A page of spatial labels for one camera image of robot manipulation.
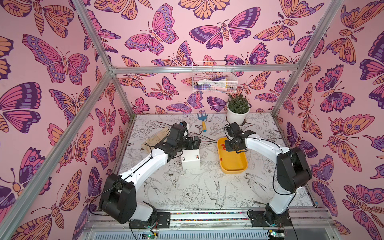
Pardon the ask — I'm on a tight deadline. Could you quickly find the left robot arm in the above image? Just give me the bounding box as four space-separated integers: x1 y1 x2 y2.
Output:
98 122 201 227

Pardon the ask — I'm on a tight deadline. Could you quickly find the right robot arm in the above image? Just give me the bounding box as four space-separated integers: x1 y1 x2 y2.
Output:
225 125 312 227

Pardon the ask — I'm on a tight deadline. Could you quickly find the white block with screws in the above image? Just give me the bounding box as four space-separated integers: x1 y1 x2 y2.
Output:
181 150 201 170

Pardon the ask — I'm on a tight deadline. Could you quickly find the yellow plastic tray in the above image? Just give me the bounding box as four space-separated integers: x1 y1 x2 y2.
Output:
217 138 248 175

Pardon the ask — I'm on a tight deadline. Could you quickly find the blue yellow garden fork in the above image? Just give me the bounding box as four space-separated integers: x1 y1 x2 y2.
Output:
198 111 207 132

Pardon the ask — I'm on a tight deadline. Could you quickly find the white pot green plant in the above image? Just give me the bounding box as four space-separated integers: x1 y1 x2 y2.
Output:
226 94 251 126

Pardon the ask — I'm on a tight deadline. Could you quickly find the beige work glove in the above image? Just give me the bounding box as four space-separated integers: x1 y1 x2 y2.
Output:
142 128 170 154

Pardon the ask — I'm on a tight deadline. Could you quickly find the white wire basket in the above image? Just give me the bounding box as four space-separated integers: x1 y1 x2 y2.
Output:
191 65 238 94

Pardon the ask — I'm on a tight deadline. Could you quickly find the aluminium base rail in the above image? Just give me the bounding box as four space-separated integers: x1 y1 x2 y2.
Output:
80 207 342 240

